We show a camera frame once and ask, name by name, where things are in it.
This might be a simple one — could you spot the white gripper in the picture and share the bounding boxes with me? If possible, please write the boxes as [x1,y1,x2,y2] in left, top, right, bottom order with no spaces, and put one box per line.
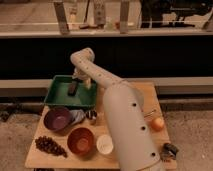
[72,68,91,89]

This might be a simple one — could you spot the white paper cup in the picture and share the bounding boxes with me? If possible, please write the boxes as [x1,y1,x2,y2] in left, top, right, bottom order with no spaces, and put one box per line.
[96,134,114,156]

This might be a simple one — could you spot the wooden table board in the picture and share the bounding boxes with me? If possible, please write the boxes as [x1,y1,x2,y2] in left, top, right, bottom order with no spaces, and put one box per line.
[24,81,178,170]

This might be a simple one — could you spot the purple bowl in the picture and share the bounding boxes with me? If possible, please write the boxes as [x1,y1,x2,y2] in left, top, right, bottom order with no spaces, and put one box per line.
[43,106,73,132]

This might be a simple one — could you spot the dark small toy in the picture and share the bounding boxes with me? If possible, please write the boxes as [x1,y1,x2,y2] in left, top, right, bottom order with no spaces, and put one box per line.
[160,143,179,160]

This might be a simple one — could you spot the orange bowl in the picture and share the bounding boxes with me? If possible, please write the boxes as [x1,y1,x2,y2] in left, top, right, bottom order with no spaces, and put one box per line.
[67,127,95,157]

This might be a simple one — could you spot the small striped dark object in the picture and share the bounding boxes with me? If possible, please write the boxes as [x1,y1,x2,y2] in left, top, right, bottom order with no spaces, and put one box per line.
[86,110,97,125]

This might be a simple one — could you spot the dark brown eraser block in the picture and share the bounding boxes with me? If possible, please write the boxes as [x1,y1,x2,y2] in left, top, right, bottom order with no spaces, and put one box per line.
[68,81,78,96]

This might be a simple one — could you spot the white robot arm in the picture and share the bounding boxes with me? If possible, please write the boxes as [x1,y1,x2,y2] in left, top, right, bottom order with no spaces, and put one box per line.
[70,48,166,171]

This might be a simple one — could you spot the orange apple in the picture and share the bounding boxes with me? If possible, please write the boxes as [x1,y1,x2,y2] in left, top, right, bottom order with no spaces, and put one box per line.
[151,117,165,132]

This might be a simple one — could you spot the green plastic tray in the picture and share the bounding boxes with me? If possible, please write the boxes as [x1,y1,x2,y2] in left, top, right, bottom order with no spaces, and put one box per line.
[44,75,97,109]

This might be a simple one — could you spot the bunch of dark grapes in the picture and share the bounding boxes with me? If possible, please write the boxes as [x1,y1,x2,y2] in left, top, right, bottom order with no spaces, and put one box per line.
[35,136,68,158]

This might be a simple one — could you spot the crumpled grey cloth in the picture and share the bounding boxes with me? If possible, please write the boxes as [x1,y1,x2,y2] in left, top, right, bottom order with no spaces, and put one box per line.
[71,110,86,125]

